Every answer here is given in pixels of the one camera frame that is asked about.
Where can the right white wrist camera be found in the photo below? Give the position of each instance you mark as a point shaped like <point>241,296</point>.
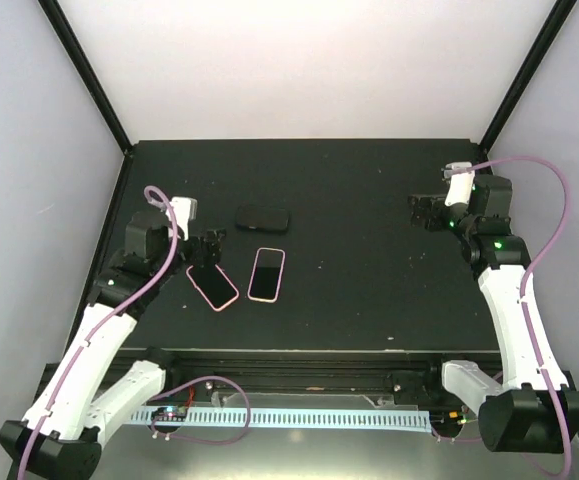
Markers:
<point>460,178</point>

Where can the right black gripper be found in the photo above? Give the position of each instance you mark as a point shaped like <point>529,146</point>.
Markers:
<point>418,212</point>

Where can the right controller board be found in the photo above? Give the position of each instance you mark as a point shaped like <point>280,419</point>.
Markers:
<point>450,418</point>

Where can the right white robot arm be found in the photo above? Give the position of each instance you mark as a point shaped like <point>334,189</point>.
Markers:
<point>532,409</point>

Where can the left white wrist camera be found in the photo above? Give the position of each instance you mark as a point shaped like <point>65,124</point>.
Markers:
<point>180,214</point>

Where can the white slotted cable duct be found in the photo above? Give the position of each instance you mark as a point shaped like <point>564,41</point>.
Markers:
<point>295,418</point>

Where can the left black frame post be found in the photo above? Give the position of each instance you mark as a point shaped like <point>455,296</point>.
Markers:
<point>72,46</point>

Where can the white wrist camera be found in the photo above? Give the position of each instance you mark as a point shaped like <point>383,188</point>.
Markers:
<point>180,214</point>
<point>460,178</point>

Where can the right black frame post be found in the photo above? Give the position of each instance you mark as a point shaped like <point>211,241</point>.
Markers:
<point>539,49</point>

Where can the controller board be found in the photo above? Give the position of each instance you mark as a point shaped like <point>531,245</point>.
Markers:
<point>169,414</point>
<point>450,418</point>

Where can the black phone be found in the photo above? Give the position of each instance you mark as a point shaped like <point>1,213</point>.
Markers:
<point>262,218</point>

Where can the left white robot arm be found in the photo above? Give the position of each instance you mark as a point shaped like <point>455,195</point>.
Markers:
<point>63,434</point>

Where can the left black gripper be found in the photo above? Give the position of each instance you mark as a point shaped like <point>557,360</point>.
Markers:
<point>214,248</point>

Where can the left controller board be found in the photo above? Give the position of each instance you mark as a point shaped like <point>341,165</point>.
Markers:
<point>169,414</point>

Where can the phone in pink case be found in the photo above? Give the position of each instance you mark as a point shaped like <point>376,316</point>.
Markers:
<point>214,286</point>

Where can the black frame post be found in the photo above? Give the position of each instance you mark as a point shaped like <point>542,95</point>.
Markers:
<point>72,46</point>
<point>539,49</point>

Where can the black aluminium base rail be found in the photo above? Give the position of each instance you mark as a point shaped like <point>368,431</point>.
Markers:
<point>412,378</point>

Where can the phone with red edge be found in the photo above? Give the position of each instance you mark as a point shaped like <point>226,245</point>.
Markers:
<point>266,276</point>

